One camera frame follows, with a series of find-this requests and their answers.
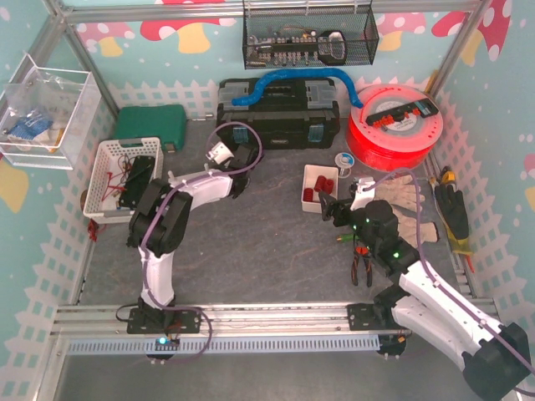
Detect large red spring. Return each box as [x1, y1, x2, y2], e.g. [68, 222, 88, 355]
[324, 179, 334, 195]

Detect white peg fixture base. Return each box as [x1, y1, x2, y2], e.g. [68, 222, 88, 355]
[168, 170, 188, 188]

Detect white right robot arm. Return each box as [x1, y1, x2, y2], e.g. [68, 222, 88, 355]
[319, 192, 534, 400]

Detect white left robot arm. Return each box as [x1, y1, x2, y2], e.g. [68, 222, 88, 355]
[129, 142, 262, 310]

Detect red spring middle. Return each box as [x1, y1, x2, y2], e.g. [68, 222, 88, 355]
[313, 175, 327, 192]

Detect red spring left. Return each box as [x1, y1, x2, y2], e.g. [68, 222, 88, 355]
[303, 188, 314, 202]

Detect white spring box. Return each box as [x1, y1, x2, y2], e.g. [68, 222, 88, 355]
[301, 165, 339, 213]

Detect green hand tool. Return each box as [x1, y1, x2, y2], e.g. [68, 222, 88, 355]
[336, 234, 357, 243]

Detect orange black pliers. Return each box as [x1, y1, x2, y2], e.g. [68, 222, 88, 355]
[349, 245, 374, 287]

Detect black toolbox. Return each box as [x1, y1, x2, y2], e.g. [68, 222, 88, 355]
[217, 78, 340, 150]

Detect upper white work glove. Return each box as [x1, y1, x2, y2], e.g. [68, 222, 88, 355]
[374, 175, 425, 212]

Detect white work glove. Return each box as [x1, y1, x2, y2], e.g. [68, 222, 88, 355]
[374, 175, 425, 212]
[393, 208, 439, 247]

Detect lower white work glove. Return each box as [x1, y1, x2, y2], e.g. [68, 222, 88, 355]
[393, 208, 439, 247]

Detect green plastic case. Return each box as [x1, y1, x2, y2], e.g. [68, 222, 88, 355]
[112, 104, 187, 151]

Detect red filament spool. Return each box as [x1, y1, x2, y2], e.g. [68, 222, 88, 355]
[345, 84, 444, 171]

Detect black device in basket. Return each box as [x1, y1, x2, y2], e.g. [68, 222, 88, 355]
[119, 155, 155, 210]

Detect black yellow rubber glove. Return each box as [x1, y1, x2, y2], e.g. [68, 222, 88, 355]
[434, 184, 472, 255]

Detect yellow black tool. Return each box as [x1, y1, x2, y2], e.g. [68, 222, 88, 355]
[429, 165, 456, 187]

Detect white perforated basket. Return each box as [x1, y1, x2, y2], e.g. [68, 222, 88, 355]
[84, 137, 163, 224]

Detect black power strip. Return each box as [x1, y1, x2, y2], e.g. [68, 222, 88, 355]
[365, 98, 439, 128]

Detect clear acrylic box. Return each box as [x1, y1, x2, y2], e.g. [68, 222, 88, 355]
[1, 55, 101, 170]

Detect blue white glove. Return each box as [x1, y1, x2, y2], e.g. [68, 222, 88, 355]
[8, 109, 53, 143]

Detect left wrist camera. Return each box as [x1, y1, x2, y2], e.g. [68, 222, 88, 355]
[206, 141, 234, 165]

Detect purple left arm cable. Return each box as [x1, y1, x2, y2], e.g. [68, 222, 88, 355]
[140, 121, 264, 308]

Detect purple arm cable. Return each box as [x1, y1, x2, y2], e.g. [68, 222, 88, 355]
[140, 121, 264, 308]
[363, 167, 535, 393]

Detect solder wire spool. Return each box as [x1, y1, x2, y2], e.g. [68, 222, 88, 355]
[334, 152, 354, 179]

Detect blue corrugated hose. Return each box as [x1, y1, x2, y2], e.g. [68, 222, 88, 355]
[232, 68, 364, 109]

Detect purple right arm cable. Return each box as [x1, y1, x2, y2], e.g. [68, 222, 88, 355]
[363, 167, 535, 393]

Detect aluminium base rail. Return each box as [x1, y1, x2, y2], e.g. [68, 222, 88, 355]
[52, 302, 498, 335]

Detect black wire mesh basket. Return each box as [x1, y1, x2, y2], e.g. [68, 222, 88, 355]
[242, 5, 379, 69]

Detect grey slotted cable duct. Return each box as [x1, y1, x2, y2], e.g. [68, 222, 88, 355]
[67, 334, 380, 356]

